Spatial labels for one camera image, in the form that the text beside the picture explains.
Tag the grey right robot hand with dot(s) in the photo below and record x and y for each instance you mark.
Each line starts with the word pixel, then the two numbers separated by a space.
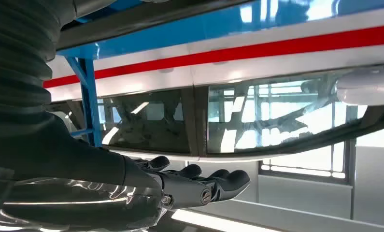
pixel 67 179

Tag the blue steel shelf rack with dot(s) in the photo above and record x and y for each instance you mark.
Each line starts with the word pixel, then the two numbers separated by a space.
pixel 91 112

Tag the ribbed grey right arm sleeve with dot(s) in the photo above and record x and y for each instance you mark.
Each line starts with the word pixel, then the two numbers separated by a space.
pixel 19 48

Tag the white vehicle body red stripe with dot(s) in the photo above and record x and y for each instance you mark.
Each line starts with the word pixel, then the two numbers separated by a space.
pixel 243 52

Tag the dark framed window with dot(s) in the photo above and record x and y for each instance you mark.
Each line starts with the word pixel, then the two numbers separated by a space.
pixel 307 160

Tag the white rounded shell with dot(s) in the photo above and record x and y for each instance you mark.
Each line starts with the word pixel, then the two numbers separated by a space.
pixel 364 86

